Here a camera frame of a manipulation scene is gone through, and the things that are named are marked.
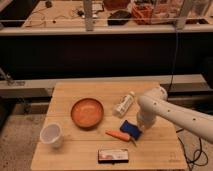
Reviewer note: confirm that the orange crate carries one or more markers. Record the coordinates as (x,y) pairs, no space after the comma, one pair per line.
(141,15)

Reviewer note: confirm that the white vertical post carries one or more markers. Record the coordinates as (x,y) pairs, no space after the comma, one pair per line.
(87,4)

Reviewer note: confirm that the black pan on bench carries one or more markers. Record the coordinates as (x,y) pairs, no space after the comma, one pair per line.
(119,17)

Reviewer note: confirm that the orange wooden bowl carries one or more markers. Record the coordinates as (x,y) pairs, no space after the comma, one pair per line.
(87,113)

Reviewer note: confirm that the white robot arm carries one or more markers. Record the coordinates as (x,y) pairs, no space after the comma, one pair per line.
(153,103)

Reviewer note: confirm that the white plastic bottle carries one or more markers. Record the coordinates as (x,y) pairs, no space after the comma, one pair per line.
(122,107)

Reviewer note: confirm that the white ceramic cup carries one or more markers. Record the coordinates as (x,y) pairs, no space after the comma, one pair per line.
(52,135)

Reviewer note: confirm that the wooden table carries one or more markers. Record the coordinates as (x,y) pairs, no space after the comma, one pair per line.
(158,149)

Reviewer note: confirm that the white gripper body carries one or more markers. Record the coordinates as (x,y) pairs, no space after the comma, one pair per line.
(145,121)

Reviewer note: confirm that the orange carrot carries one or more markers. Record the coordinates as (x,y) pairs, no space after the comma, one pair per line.
(120,135)

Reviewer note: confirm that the black box with white label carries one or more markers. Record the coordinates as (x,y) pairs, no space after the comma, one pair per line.
(113,156)

